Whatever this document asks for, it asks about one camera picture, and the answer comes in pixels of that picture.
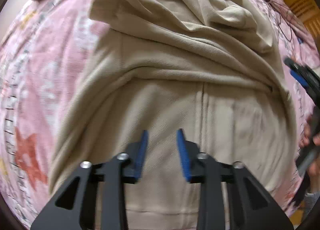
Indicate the beige zip hoodie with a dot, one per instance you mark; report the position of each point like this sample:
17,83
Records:
209,67

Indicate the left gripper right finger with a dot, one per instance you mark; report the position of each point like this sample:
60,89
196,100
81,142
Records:
230,196

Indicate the wooden headboard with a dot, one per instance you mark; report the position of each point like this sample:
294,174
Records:
308,12

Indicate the pink patterned bed quilt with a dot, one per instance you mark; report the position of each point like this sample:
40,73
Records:
43,55

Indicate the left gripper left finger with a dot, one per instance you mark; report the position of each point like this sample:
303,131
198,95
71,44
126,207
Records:
94,194

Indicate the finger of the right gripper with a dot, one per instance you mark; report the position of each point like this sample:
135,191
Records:
301,77

